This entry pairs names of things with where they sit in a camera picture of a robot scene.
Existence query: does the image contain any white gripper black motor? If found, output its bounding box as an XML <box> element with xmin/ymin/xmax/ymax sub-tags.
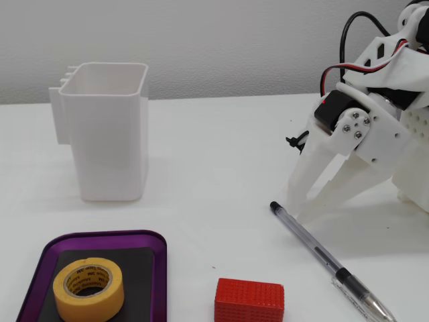
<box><xmin>287</xmin><ymin>82</ymin><xmax>410</xmax><ymax>223</ymax></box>

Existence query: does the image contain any yellow tape roll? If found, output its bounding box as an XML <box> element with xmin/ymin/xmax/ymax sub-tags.
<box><xmin>52</xmin><ymin>257</ymin><xmax>125</xmax><ymax>322</ymax></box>

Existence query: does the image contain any white plastic box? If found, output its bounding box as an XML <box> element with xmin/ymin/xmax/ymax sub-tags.
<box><xmin>48</xmin><ymin>62</ymin><xmax>149</xmax><ymax>203</ymax></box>

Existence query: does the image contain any clear black ballpoint pen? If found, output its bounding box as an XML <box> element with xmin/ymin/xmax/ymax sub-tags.
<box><xmin>269</xmin><ymin>201</ymin><xmax>398</xmax><ymax>322</ymax></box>

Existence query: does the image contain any red textured block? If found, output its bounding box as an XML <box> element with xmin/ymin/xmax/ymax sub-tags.
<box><xmin>214</xmin><ymin>277</ymin><xmax>286</xmax><ymax>322</ymax></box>

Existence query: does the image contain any black tray mat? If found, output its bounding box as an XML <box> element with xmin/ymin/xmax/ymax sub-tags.
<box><xmin>36</xmin><ymin>246</ymin><xmax>157</xmax><ymax>322</ymax></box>

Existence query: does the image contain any purple metal tray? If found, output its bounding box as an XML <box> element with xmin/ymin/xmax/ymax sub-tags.
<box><xmin>15</xmin><ymin>229</ymin><xmax>168</xmax><ymax>322</ymax></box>

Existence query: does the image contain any black cable tie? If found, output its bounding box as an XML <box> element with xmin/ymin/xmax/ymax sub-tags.
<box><xmin>286</xmin><ymin>131</ymin><xmax>310</xmax><ymax>154</ymax></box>

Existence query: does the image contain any red white black wire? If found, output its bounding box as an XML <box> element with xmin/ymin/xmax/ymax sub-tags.
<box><xmin>320</xmin><ymin>39</ymin><xmax>412</xmax><ymax>101</ymax></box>

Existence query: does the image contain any black cable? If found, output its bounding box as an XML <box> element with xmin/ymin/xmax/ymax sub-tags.
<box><xmin>339</xmin><ymin>11</ymin><xmax>392</xmax><ymax>80</ymax></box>

